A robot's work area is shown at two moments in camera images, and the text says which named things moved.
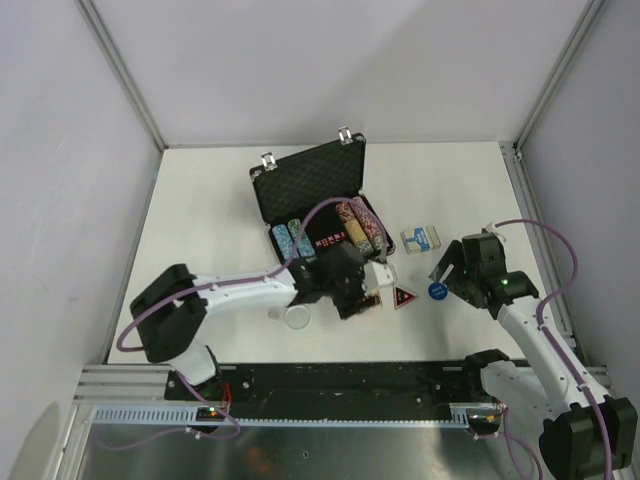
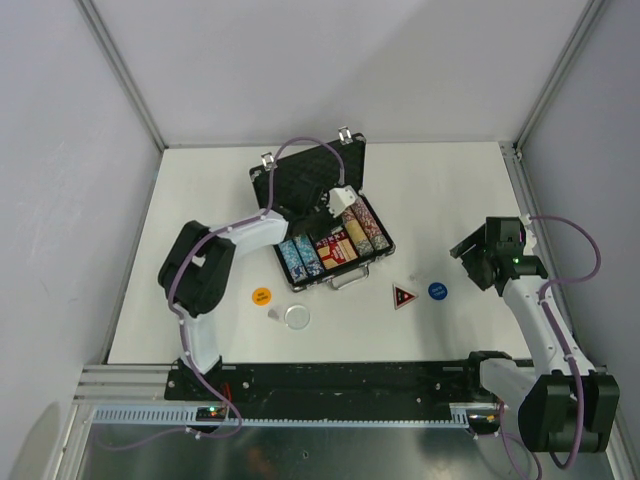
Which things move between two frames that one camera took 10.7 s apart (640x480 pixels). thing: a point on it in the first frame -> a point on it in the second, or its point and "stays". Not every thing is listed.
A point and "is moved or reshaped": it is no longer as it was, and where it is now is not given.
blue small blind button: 438,291 stays
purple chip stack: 370,223 stays
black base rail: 399,386 stays
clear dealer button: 297,318 stays
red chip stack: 345,211 stays
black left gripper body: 345,292 -> 319,220
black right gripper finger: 446,266 -> 478,237
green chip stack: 301,238 stays
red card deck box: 370,301 is moved or reshaped
